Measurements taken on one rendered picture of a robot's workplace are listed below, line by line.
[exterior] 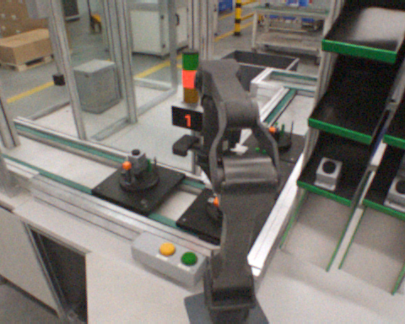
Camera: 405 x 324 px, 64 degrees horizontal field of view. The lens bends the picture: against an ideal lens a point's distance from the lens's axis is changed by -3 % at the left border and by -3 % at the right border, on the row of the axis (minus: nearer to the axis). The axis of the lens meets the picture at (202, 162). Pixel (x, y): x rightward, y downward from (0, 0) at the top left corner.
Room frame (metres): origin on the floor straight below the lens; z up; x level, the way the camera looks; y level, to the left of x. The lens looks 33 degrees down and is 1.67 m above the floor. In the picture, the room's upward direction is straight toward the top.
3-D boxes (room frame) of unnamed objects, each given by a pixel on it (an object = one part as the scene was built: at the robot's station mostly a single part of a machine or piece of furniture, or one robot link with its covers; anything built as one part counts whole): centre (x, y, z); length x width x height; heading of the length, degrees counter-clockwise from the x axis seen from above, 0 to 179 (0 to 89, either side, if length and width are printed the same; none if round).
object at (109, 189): (0.94, 0.22, 0.96); 0.24 x 0.24 x 0.02; 62
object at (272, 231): (1.21, -0.30, 0.91); 1.24 x 0.33 x 0.10; 152
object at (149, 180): (0.94, 0.22, 0.98); 0.14 x 0.14 x 0.02
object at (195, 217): (0.79, -0.08, 1.01); 0.24 x 0.24 x 0.13; 62
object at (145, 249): (0.64, 0.10, 0.93); 0.21 x 0.07 x 0.06; 62
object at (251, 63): (2.89, -0.49, 0.73); 0.62 x 0.42 x 0.23; 62
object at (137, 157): (0.95, 0.22, 1.06); 0.08 x 0.04 x 0.07; 152
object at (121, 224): (0.78, 0.24, 0.91); 0.89 x 0.06 x 0.11; 62
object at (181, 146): (0.59, -0.03, 1.33); 0.19 x 0.06 x 0.08; 62
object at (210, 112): (0.59, -0.03, 1.41); 0.09 x 0.06 x 0.07; 6
